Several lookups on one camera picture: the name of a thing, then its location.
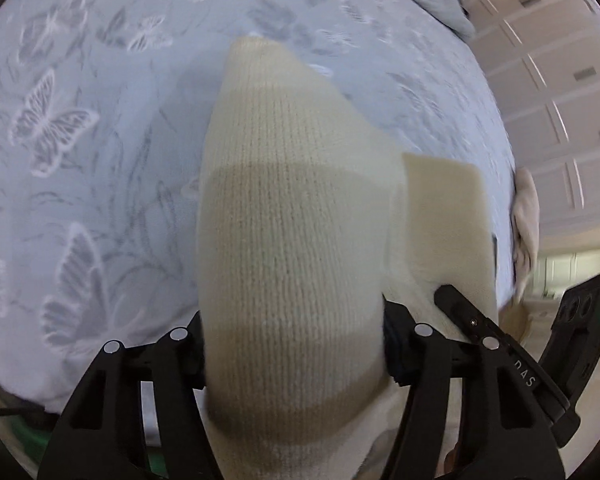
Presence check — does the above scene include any beige folded cloth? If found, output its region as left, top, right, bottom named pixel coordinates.
left=510, top=168, right=540, bottom=304

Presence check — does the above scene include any black smartphone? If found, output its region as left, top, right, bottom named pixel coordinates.
left=491, top=233, right=498, bottom=281

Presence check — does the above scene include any blue butterfly bed sheet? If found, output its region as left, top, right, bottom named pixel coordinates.
left=0, top=0, right=514, bottom=413

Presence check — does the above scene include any white wardrobe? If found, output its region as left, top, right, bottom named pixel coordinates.
left=465, top=0, right=600, bottom=236

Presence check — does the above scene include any cream knit cardigan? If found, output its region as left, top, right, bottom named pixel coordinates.
left=197, top=37, right=498, bottom=479

